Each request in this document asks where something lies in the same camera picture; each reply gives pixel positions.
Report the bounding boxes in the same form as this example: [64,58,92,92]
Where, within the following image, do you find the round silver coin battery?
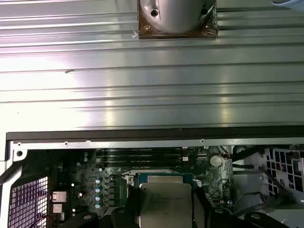
[210,154,223,168]

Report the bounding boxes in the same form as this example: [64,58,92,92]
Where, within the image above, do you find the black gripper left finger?
[56,189,141,228]

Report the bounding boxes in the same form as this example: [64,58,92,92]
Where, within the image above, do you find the silver CPU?
[138,182,193,228]

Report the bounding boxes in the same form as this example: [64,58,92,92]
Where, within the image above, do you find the CPU socket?
[121,170,201,193]

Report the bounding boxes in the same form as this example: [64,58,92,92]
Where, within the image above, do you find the black PC case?
[0,130,304,228]

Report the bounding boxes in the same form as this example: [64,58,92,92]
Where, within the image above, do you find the black RAM slot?
[102,162,185,168]
[102,158,185,163]
[102,148,185,153]
[102,153,185,158]

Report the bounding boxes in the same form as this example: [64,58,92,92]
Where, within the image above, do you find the brown square base plate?
[137,0,219,40]

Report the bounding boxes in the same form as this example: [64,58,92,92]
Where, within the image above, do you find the perforated metal drive cage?
[266,147,304,198]

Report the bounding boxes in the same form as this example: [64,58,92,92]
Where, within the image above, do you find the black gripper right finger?
[191,183,271,228]

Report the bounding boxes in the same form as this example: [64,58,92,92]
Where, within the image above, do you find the metal port block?
[52,191,67,202]
[52,203,66,214]

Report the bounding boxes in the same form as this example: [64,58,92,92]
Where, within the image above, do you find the grey metal bay bracket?
[234,170,270,214]

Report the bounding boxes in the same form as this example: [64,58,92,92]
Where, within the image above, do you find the green motherboard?
[48,146,234,228]

